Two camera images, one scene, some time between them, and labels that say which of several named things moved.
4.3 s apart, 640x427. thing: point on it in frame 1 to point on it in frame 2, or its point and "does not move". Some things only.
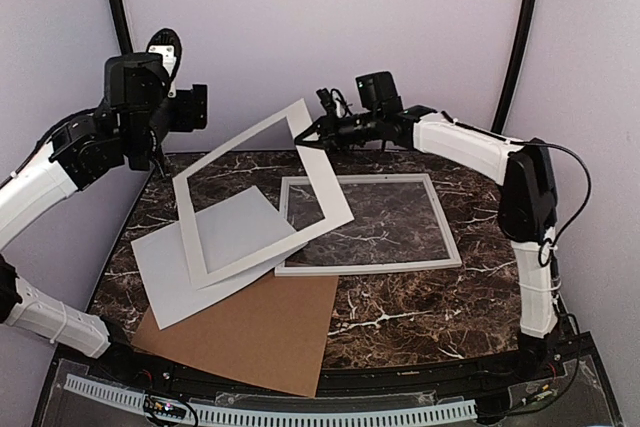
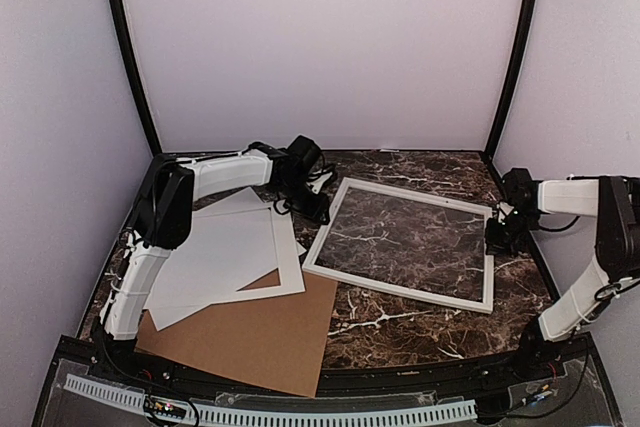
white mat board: [323, 177] to [287, 249]
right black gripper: [329, 132] to [496, 246]
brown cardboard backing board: [272, 331] does not move
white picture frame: [396, 265] to [328, 223]
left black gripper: [194, 109] to [315, 211]
